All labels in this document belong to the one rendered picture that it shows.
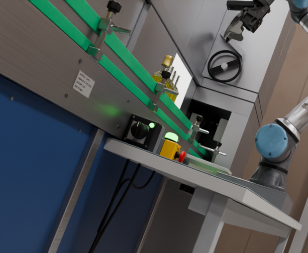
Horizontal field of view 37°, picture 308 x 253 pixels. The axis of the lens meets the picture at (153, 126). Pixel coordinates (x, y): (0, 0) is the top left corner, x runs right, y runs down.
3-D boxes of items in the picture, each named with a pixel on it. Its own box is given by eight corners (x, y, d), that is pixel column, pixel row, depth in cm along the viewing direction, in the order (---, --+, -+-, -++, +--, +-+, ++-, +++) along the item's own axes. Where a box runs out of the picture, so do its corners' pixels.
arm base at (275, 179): (287, 199, 183) (294, 175, 185) (282, 194, 170) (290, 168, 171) (250, 187, 190) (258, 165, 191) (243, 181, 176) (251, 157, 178)
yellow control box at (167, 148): (155, 159, 158) (163, 140, 159) (175, 167, 155) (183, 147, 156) (149, 157, 151) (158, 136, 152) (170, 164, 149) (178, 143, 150)
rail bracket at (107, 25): (90, 60, 99) (113, 5, 100) (119, 70, 97) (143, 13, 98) (82, 54, 95) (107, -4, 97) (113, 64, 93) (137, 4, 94)
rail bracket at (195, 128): (168, 135, 202) (178, 109, 203) (203, 148, 196) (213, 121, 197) (166, 134, 199) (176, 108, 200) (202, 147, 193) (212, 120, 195)
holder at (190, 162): (170, 170, 217) (176, 155, 218) (225, 192, 208) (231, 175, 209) (161, 166, 201) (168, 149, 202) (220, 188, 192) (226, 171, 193)
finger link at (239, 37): (234, 48, 190) (248, 30, 188) (223, 40, 193) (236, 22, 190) (236, 49, 193) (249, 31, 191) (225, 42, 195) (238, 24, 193)
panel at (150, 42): (167, 128, 263) (188, 74, 266) (172, 130, 262) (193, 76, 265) (112, 81, 178) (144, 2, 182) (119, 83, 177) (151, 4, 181)
